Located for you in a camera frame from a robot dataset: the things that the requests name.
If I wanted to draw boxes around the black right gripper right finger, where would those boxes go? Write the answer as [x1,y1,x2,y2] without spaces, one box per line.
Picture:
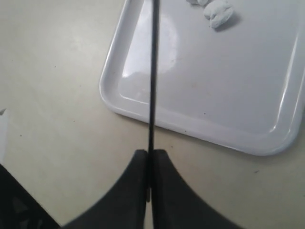
[152,149,241,229]

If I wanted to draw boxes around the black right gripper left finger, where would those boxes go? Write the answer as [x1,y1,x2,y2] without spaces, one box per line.
[63,150,148,229]

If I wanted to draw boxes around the white rectangular plastic tray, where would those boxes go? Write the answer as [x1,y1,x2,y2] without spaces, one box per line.
[99,0,305,156]

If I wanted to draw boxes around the thin metal skewer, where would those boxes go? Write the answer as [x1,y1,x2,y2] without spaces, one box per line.
[147,0,160,229]

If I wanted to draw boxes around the white foam piece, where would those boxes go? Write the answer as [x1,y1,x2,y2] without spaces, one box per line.
[186,0,209,6]
[203,0,234,29]

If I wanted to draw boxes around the white foam piece bottom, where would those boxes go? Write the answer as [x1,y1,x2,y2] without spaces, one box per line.
[186,0,209,6]

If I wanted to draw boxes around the black table edge frame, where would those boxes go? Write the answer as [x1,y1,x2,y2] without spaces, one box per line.
[0,166,60,229]

